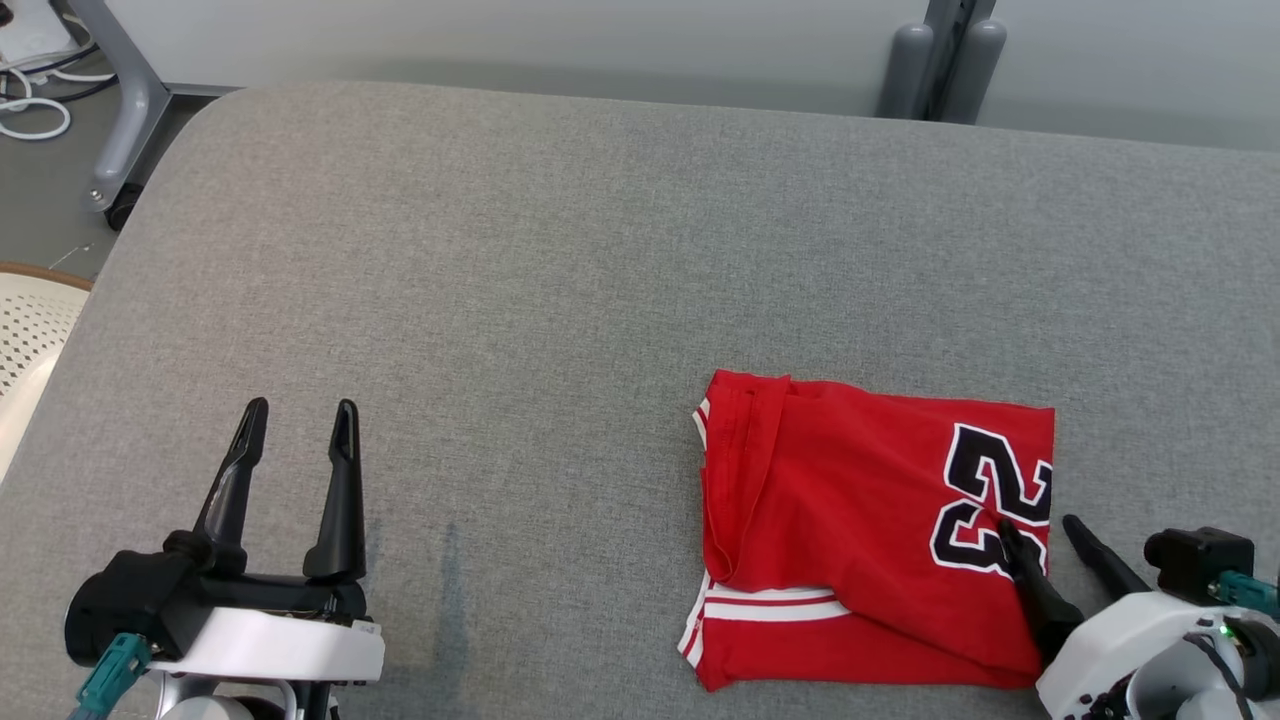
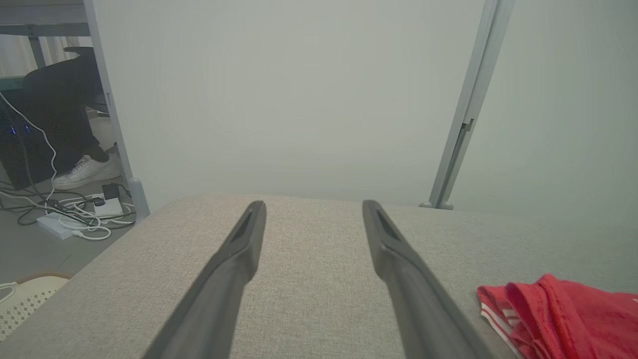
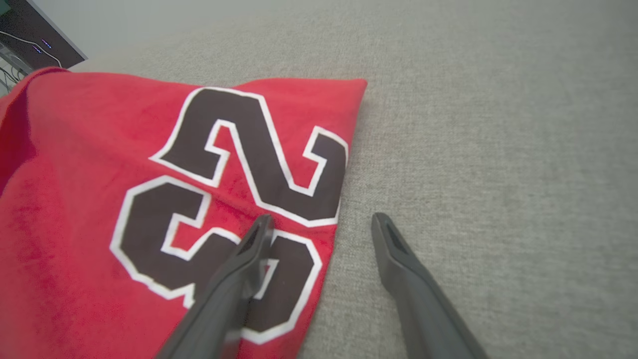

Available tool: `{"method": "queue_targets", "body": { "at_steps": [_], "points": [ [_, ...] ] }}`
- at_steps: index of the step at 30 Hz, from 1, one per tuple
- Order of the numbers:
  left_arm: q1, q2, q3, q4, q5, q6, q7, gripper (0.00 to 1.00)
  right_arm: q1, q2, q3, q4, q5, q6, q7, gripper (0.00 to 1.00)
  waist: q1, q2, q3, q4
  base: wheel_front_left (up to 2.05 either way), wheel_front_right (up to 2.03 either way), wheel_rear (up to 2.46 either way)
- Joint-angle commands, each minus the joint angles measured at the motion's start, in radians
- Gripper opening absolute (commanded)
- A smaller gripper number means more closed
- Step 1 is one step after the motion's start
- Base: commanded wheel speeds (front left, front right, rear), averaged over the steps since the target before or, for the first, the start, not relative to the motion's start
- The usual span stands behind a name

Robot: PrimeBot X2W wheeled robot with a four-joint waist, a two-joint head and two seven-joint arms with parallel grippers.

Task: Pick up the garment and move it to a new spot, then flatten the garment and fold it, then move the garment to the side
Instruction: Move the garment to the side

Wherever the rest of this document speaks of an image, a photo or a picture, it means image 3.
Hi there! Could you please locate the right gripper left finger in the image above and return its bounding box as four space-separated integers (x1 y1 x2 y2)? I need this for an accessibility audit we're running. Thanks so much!
154 213 276 359

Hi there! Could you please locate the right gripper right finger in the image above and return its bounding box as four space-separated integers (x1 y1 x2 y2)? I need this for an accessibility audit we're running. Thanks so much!
370 212 490 359

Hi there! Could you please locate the red basketball jersey number 23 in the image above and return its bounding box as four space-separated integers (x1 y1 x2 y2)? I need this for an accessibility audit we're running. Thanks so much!
0 66 368 359

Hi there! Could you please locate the grey fabric sofa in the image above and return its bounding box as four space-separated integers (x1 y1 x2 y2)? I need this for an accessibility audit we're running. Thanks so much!
69 0 638 359

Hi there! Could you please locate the dark background equipment panel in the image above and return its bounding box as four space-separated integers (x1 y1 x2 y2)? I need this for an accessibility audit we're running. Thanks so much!
0 0 89 95

